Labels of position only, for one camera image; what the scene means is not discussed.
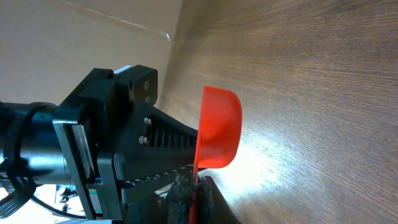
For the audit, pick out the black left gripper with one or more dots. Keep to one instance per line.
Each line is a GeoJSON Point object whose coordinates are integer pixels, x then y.
{"type": "Point", "coordinates": [86, 123]}

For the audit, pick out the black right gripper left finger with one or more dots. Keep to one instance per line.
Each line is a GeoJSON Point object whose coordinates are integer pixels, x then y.
{"type": "Point", "coordinates": [170, 204]}

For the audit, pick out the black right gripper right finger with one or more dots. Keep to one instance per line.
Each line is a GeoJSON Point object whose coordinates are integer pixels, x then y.
{"type": "Point", "coordinates": [212, 208]}

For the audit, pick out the red plastic measuring scoop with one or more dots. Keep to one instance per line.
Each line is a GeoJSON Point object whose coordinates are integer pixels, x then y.
{"type": "Point", "coordinates": [219, 133]}

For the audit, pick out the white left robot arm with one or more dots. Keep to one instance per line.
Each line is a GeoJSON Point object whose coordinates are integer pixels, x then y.
{"type": "Point", "coordinates": [31, 154]}

